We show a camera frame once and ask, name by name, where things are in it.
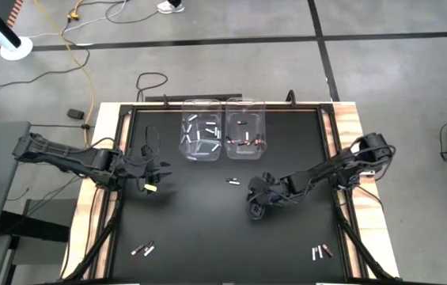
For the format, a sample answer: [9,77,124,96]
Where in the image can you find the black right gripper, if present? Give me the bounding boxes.
[246,172,287,221]

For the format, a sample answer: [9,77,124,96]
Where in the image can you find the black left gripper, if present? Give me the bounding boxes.
[127,155,172,191]

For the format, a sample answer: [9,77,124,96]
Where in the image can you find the clear plastic bin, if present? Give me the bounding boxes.
[178,97,223,162]
[225,97,267,161]

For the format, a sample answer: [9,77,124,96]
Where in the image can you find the black table mat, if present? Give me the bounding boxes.
[110,107,347,281]

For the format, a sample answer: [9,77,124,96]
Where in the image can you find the black desk foot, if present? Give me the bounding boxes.
[0,211,70,243]

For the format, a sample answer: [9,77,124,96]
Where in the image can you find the person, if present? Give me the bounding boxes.
[156,0,186,15]

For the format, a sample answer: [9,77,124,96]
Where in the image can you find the grey desk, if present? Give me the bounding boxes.
[0,120,32,243]

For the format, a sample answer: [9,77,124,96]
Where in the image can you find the white pole stand round base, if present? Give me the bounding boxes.
[0,0,34,62]

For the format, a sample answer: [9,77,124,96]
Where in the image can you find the black cable with connector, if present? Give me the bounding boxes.
[28,122,92,131]

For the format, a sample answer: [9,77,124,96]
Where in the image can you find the black looped floor cable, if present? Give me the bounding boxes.
[105,0,171,24]
[134,72,169,103]

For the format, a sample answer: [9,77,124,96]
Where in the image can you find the black diagonal frame strut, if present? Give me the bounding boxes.
[331,193,396,283]
[63,189,123,283]

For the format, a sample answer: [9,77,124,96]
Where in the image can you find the yellow extension cable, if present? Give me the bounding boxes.
[32,0,97,146]

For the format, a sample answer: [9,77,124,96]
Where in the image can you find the long black floor cable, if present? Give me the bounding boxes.
[0,9,92,88]

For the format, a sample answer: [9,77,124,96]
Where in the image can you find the grey floor cable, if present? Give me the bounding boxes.
[23,0,129,40]

